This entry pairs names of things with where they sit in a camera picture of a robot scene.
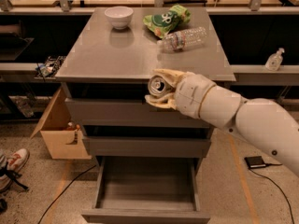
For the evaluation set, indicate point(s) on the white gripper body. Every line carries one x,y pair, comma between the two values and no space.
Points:
192,92

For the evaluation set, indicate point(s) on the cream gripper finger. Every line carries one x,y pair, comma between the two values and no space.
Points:
165,102
171,77

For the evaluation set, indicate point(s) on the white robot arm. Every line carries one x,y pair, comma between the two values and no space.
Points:
260,122

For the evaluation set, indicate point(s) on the grey drawer cabinet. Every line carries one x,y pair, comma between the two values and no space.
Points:
103,54

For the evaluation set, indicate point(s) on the grey top drawer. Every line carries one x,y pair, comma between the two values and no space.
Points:
121,104

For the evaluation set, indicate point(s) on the grey drawer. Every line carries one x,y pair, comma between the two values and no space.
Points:
121,104
147,141
140,190

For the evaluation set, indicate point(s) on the grey middle drawer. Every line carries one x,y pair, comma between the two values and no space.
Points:
147,141

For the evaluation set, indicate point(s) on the grey bottom drawer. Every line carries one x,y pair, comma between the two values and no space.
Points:
140,190

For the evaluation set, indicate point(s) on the clear plastic water bottle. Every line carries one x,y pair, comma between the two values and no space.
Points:
183,39

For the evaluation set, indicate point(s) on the green chip bag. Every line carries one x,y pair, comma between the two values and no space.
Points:
162,24

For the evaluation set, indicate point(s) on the white ceramic bowl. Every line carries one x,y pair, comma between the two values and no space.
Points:
119,17

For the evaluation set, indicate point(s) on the black foot pedal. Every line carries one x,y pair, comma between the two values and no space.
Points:
255,162

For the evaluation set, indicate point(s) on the cardboard box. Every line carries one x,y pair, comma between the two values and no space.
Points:
62,136

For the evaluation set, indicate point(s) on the white red sneaker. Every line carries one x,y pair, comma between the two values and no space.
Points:
16,161

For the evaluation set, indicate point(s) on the black tripod leg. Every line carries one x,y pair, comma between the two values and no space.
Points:
7,177

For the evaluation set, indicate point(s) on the grey metal shelf rail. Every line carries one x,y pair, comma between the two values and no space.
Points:
253,75

